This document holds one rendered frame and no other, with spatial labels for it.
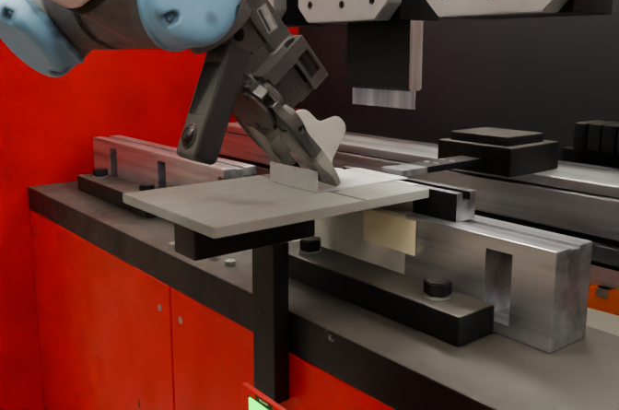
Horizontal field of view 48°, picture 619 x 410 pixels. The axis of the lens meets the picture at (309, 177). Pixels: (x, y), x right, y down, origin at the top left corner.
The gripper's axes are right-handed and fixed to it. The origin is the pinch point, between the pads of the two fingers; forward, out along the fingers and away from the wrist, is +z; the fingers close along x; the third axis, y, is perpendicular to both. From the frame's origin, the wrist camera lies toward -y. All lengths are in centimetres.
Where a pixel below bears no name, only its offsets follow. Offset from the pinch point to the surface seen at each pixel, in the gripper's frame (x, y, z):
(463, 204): -12.9, 6.5, 8.1
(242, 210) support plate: -6.4, -9.9, -7.5
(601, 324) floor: 90, 103, 221
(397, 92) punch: -2.9, 13.5, -0.2
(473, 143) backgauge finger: 0.6, 21.8, 16.7
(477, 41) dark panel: 27, 55, 27
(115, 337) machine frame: 43, -25, 20
